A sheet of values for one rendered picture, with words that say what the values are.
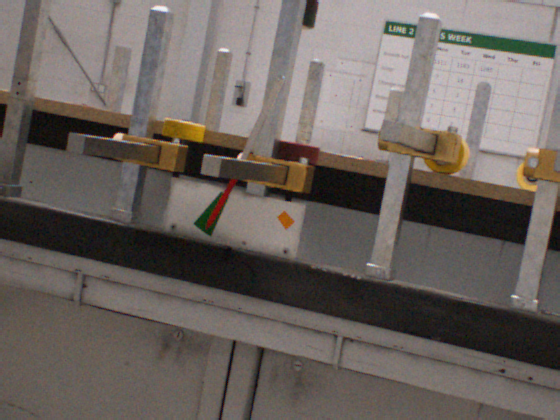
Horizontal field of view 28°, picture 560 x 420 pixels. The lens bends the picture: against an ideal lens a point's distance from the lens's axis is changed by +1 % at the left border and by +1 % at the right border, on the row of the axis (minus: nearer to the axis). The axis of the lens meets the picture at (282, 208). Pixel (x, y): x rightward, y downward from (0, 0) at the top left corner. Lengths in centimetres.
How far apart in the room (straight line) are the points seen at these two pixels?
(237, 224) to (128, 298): 27
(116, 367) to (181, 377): 15
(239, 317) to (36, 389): 62
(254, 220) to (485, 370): 48
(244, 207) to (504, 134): 718
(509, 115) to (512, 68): 38
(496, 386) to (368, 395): 36
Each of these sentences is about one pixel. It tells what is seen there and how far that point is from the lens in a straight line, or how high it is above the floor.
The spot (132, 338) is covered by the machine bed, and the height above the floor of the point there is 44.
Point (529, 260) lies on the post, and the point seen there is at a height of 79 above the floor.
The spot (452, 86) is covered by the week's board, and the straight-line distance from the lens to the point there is 918.
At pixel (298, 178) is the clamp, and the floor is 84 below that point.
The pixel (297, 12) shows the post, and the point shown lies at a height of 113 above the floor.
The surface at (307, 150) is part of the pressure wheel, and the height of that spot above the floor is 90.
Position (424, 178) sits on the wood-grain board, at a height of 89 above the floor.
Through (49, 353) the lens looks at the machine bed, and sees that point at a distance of 246.
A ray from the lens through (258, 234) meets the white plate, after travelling 197.
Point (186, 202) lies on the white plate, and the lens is 202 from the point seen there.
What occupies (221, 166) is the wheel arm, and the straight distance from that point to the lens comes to 165.
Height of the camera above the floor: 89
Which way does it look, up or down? 3 degrees down
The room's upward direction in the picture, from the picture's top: 11 degrees clockwise
